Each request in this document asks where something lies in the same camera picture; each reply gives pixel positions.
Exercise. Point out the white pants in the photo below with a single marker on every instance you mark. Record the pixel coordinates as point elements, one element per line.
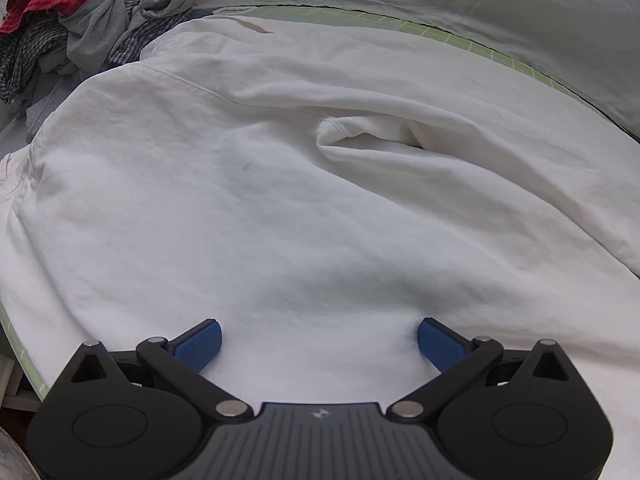
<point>250,185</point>

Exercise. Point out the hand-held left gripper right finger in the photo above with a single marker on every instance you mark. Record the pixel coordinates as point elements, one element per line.
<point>440,344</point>

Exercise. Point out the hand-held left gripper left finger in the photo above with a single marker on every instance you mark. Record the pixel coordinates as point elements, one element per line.
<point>200,345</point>

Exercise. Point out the green grid mat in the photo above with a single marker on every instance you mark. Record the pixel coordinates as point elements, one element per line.
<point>350,14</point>

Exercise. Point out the plaid shirt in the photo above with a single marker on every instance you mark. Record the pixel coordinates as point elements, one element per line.
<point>25,55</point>

